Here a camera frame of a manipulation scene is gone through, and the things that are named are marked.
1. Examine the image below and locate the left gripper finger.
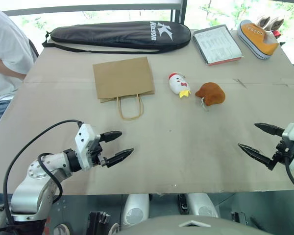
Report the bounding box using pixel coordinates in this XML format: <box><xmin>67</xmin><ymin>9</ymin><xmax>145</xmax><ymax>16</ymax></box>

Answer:
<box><xmin>104</xmin><ymin>147</ymin><xmax>135</xmax><ymax>169</ymax></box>
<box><xmin>99</xmin><ymin>130</ymin><xmax>123</xmax><ymax>143</ymax></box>

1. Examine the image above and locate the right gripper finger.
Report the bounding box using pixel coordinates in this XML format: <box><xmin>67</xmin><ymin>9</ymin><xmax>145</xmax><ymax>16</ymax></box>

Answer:
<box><xmin>237</xmin><ymin>143</ymin><xmax>276</xmax><ymax>171</ymax></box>
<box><xmin>254</xmin><ymin>122</ymin><xmax>285</xmax><ymax>138</ymax></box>

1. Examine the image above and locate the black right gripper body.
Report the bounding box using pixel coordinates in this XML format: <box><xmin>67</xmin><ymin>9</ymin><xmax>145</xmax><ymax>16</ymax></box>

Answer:
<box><xmin>271</xmin><ymin>137</ymin><xmax>294</xmax><ymax>170</ymax></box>

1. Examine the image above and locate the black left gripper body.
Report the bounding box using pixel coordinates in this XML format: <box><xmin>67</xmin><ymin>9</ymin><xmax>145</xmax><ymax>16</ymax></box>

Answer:
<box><xmin>87</xmin><ymin>134</ymin><xmax>107</xmax><ymax>167</ymax></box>

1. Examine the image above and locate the brown paper bag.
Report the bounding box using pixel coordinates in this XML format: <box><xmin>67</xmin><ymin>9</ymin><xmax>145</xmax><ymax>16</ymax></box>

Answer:
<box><xmin>92</xmin><ymin>56</ymin><xmax>156</xmax><ymax>120</ymax></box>

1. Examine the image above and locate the black racket bag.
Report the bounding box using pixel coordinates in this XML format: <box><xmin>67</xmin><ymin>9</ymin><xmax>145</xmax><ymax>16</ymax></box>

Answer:
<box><xmin>41</xmin><ymin>21</ymin><xmax>192</xmax><ymax>55</ymax></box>

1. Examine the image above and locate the white rounded robot leg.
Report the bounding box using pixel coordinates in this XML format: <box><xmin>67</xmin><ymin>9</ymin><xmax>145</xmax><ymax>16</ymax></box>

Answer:
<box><xmin>186</xmin><ymin>193</ymin><xmax>220</xmax><ymax>219</ymax></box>
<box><xmin>122</xmin><ymin>193</ymin><xmax>150</xmax><ymax>229</ymax></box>

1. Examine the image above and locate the brown fried chicken plush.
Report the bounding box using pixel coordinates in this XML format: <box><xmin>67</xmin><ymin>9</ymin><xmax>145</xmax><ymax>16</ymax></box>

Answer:
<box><xmin>195</xmin><ymin>82</ymin><xmax>226</xmax><ymax>112</ymax></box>

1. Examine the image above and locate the black strut between legs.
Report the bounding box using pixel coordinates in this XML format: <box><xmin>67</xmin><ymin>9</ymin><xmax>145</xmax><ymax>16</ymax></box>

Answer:
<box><xmin>177</xmin><ymin>193</ymin><xmax>190</xmax><ymax>216</ymax></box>

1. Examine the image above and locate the white chicken plush toy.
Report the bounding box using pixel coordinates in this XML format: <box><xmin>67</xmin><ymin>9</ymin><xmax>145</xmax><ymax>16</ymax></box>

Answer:
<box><xmin>168</xmin><ymin>72</ymin><xmax>192</xmax><ymax>99</ymax></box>

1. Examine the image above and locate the orange canvas sneaker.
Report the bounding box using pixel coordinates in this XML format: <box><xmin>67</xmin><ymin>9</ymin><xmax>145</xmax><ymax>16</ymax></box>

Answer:
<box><xmin>237</xmin><ymin>19</ymin><xmax>280</xmax><ymax>61</ymax></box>

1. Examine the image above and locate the grey robot torso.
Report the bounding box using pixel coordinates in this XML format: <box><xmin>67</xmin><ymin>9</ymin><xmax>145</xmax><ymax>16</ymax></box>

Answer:
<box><xmin>114</xmin><ymin>214</ymin><xmax>269</xmax><ymax>235</ymax></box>

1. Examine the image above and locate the beige plush slipper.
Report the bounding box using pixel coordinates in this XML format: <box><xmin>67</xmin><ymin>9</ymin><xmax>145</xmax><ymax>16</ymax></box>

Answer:
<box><xmin>269</xmin><ymin>17</ymin><xmax>285</xmax><ymax>32</ymax></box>
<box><xmin>256</xmin><ymin>15</ymin><xmax>271</xmax><ymax>29</ymax></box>

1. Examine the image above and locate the black chair back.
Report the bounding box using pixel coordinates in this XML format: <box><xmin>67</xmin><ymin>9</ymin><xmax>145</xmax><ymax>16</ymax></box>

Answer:
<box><xmin>28</xmin><ymin>38</ymin><xmax>40</xmax><ymax>60</ymax></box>

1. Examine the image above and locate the person in white shirt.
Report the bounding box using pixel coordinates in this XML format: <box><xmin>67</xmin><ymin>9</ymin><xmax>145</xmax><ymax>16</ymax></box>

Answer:
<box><xmin>0</xmin><ymin>4</ymin><xmax>35</xmax><ymax>138</ymax></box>

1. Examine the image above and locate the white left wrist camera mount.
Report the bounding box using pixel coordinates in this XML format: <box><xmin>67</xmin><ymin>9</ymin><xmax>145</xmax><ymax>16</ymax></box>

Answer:
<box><xmin>74</xmin><ymin>123</ymin><xmax>101</xmax><ymax>171</ymax></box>

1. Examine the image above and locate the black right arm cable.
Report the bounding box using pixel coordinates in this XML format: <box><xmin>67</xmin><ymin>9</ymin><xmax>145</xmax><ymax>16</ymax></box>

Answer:
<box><xmin>284</xmin><ymin>156</ymin><xmax>294</xmax><ymax>194</ymax></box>

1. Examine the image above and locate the black bracket under table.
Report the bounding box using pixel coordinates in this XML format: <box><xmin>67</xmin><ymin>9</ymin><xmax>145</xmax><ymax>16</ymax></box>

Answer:
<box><xmin>87</xmin><ymin>211</ymin><xmax>111</xmax><ymax>235</ymax></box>
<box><xmin>230</xmin><ymin>210</ymin><xmax>248</xmax><ymax>226</ymax></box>

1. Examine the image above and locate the grey window frame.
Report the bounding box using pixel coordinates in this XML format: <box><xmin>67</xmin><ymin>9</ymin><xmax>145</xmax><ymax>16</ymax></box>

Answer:
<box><xmin>1</xmin><ymin>0</ymin><xmax>188</xmax><ymax>25</ymax></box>

